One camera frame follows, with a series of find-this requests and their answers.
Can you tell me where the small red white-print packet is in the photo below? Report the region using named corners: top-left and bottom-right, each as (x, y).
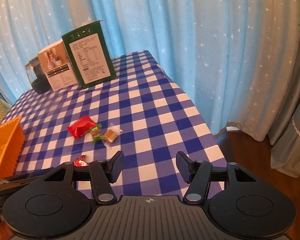
top-left (74, 155), bottom-right (88, 167)

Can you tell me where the green cardboard box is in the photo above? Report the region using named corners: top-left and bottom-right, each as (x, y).
top-left (61, 20), bottom-right (117, 89)

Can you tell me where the dark glass humidifier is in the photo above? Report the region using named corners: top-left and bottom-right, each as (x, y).
top-left (25, 57), bottom-right (50, 94)

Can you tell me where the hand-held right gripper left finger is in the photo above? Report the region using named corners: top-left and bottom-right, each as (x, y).
top-left (44, 151), bottom-right (125, 204)

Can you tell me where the blue white checkered tablecloth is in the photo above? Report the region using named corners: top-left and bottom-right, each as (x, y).
top-left (1, 50), bottom-right (227, 197)

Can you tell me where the orange plastic tray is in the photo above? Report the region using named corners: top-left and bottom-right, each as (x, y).
top-left (0, 116), bottom-right (25, 182)

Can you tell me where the blue star curtain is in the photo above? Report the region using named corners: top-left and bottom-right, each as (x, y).
top-left (0, 0), bottom-right (300, 143)

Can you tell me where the green candy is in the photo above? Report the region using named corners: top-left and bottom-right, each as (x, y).
top-left (89, 123), bottom-right (103, 144)

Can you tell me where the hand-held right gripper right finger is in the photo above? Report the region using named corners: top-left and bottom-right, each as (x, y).
top-left (176, 151), bottom-right (258, 204)

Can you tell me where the grey curtain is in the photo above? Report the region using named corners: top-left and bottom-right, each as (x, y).
top-left (267, 100), bottom-right (300, 178)

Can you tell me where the white cardboard box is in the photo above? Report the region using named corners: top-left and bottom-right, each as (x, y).
top-left (37, 41), bottom-right (79, 92)

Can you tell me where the clear brown candy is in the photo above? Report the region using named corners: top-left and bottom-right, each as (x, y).
top-left (102, 123), bottom-right (122, 148)

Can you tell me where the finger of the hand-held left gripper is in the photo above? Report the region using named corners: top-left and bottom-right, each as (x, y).
top-left (0, 167), bottom-right (56, 182)

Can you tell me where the red puffy snack packet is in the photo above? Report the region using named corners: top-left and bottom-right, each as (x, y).
top-left (66, 116), bottom-right (97, 139)

